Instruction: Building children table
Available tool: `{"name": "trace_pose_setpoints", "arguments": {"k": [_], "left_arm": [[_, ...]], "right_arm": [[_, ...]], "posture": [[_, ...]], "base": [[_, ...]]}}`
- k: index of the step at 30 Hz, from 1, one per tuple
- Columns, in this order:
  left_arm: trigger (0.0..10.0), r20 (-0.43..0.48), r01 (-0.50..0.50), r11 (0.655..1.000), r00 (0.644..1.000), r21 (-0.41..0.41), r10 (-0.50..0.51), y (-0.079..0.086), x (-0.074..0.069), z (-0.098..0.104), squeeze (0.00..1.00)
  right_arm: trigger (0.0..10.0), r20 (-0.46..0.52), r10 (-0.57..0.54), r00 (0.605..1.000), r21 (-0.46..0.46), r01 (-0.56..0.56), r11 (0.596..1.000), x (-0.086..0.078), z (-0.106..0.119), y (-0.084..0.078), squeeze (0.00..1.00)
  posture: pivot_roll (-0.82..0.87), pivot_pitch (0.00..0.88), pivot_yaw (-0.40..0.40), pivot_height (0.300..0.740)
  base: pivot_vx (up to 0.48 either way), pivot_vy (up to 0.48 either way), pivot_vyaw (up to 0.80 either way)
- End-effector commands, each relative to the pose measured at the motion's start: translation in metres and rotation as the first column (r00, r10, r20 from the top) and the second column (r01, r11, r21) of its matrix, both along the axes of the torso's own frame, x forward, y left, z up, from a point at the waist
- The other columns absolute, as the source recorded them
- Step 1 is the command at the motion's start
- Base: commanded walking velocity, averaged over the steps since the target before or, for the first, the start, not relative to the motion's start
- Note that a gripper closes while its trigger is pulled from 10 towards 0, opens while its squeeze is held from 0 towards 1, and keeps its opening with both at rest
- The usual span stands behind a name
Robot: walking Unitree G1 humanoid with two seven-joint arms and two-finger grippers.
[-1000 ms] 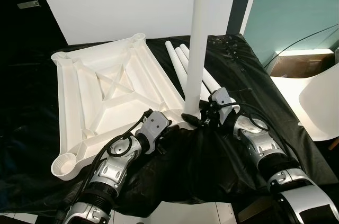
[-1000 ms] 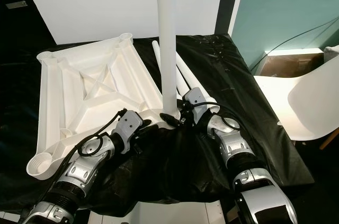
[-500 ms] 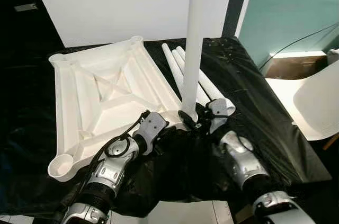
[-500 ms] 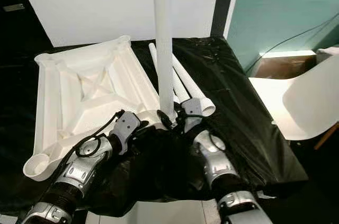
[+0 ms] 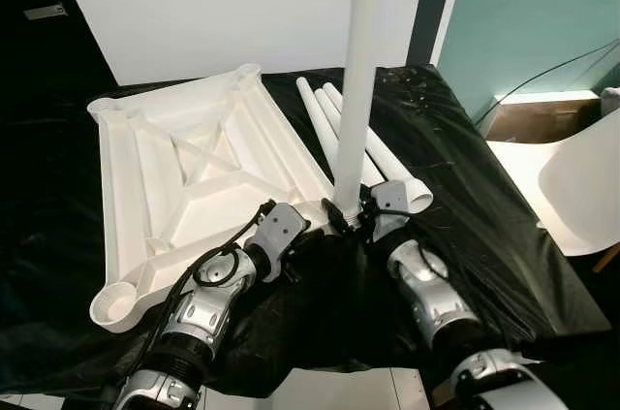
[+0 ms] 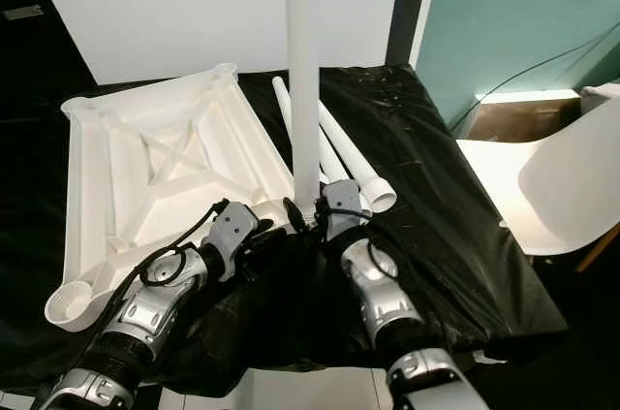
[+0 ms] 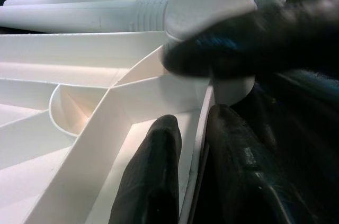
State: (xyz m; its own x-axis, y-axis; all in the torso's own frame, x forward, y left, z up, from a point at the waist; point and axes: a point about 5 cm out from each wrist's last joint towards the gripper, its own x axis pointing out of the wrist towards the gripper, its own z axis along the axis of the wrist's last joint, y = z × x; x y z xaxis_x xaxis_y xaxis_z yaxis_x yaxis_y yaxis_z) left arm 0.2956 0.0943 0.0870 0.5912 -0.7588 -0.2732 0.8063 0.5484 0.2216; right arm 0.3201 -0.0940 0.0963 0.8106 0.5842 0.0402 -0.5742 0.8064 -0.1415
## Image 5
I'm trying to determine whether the small grey wall plate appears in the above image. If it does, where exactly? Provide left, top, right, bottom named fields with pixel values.
left=24, top=5, right=67, bottom=21

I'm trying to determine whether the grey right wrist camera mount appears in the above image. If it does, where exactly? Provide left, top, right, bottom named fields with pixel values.
left=371, top=180, right=410, bottom=239

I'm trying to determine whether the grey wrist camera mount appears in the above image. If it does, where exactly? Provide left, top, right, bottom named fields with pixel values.
left=371, top=180, right=410, bottom=239
left=257, top=202, right=309, bottom=261

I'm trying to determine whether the thin black wall cable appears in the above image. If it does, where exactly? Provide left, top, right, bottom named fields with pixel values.
left=475, top=39, right=620, bottom=125

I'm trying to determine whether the white plastic table top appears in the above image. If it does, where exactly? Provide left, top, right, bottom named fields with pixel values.
left=85, top=63, right=364, bottom=335

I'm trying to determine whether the white plastic chair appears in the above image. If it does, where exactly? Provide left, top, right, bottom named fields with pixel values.
left=484, top=108, right=620, bottom=258

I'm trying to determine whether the brown cardboard box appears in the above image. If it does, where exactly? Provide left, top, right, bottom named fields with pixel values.
left=484, top=90, right=606, bottom=142

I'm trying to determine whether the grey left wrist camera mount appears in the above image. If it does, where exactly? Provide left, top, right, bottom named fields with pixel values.
left=257, top=202, right=309, bottom=261

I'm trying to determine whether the small white bundle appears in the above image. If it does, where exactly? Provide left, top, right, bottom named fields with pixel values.
left=601, top=87, right=620, bottom=118

